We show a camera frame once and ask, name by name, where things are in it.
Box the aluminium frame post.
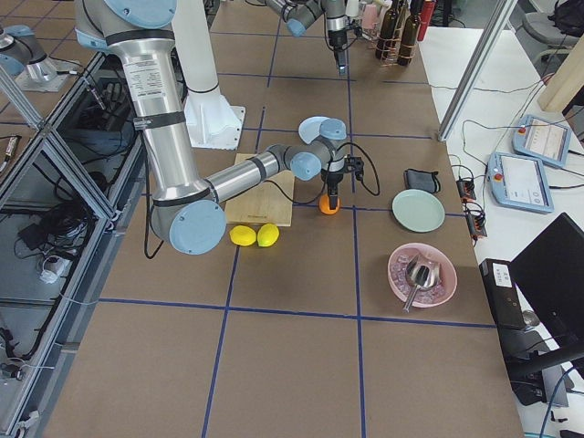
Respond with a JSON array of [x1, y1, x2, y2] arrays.
[[437, 0, 517, 141]]

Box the pink bowl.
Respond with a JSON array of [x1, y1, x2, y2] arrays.
[[387, 243, 457, 308]]

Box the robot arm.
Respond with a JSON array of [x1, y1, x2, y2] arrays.
[[75, 1, 347, 255], [265, 0, 349, 76]]

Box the orange black adapter box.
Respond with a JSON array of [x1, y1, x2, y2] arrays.
[[456, 178, 476, 203]]

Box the yellow lemon left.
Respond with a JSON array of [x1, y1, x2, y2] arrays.
[[229, 225, 256, 246]]

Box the teach pendant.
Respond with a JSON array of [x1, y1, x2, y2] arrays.
[[487, 151, 554, 214], [512, 115, 570, 168]]

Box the metal ice scoop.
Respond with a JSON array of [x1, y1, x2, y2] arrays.
[[402, 255, 441, 312]]

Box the yellow lemon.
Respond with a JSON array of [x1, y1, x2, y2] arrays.
[[229, 225, 256, 246], [256, 224, 280, 247]]

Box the black computer monitor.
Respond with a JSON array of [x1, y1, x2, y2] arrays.
[[509, 213, 583, 377]]

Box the copper wire bottle rack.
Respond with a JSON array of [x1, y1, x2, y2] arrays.
[[374, 1, 411, 66]]

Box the black mini computer box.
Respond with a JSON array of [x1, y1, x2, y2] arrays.
[[479, 258, 526, 330]]

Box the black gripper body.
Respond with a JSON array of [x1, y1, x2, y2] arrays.
[[328, 30, 348, 75], [320, 170, 344, 195]]

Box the near teach pendant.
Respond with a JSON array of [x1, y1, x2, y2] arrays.
[[487, 151, 554, 214]]

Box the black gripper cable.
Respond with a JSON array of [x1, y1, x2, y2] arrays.
[[266, 141, 381, 205]]

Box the orange mandarin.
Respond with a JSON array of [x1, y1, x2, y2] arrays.
[[318, 194, 341, 215]]

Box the yellow lemon right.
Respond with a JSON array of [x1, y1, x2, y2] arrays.
[[256, 224, 280, 247]]

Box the dark grey folded cloth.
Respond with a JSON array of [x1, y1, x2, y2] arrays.
[[403, 168, 442, 193]]

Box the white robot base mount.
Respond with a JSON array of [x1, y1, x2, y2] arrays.
[[172, 0, 245, 151]]

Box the clear plastic ice cubes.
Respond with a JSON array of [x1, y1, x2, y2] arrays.
[[390, 251, 446, 307]]

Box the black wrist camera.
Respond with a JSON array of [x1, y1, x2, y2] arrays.
[[343, 156, 364, 182]]

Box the dark wine bottle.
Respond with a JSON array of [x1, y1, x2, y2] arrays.
[[375, 0, 407, 61], [397, 0, 424, 67]]

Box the mint green plate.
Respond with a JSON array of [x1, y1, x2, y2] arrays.
[[391, 189, 445, 233]]

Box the bamboo cutting board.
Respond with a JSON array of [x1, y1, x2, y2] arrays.
[[223, 182, 292, 226]]

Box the far teach pendant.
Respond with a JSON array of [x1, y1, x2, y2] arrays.
[[512, 115, 570, 168]]

